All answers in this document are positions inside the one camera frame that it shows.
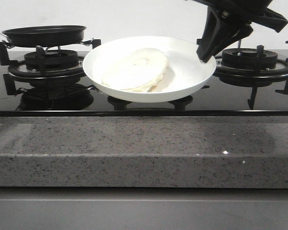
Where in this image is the black frying pan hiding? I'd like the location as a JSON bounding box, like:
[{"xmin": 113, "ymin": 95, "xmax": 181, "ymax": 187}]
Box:
[{"xmin": 2, "ymin": 25, "xmax": 86, "ymax": 47}]

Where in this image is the grey cabinet front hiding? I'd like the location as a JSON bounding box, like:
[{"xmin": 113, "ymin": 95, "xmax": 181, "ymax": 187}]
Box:
[{"xmin": 0, "ymin": 188, "xmax": 288, "ymax": 230}]

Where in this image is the black burner head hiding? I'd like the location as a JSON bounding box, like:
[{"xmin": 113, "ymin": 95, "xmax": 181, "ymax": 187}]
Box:
[
  {"xmin": 24, "ymin": 50, "xmax": 79, "ymax": 70},
  {"xmin": 221, "ymin": 48, "xmax": 278, "ymax": 69}
]

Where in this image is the black right burner head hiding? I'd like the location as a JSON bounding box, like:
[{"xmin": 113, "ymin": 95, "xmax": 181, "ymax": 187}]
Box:
[{"xmin": 221, "ymin": 48, "xmax": 278, "ymax": 69}]

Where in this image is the black burner grate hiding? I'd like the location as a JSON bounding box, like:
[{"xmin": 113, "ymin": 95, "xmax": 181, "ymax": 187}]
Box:
[
  {"xmin": 214, "ymin": 41, "xmax": 288, "ymax": 110},
  {"xmin": 0, "ymin": 38, "xmax": 102, "ymax": 96}
]

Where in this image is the white plate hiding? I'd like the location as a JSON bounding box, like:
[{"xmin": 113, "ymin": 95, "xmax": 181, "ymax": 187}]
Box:
[{"xmin": 83, "ymin": 36, "xmax": 216, "ymax": 103}]

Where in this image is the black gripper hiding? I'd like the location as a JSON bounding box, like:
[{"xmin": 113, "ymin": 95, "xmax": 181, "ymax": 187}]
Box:
[{"xmin": 196, "ymin": 0, "xmax": 288, "ymax": 62}]

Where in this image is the black left burner grate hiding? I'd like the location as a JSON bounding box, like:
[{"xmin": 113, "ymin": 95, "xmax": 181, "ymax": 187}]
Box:
[{"xmin": 0, "ymin": 38, "xmax": 102, "ymax": 96}]

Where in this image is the black right burner grate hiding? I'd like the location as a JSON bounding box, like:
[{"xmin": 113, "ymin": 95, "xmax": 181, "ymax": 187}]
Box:
[{"xmin": 214, "ymin": 41, "xmax": 288, "ymax": 110}]

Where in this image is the black glass cooktop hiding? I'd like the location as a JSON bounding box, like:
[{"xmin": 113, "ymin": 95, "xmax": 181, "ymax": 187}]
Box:
[{"xmin": 0, "ymin": 64, "xmax": 288, "ymax": 117}]

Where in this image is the fried egg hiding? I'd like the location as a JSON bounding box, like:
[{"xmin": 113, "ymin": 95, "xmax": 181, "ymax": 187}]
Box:
[{"xmin": 101, "ymin": 48, "xmax": 169, "ymax": 92}]

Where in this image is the black left burner head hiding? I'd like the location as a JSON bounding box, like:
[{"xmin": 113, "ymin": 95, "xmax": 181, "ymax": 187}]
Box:
[{"xmin": 24, "ymin": 50, "xmax": 79, "ymax": 70}]

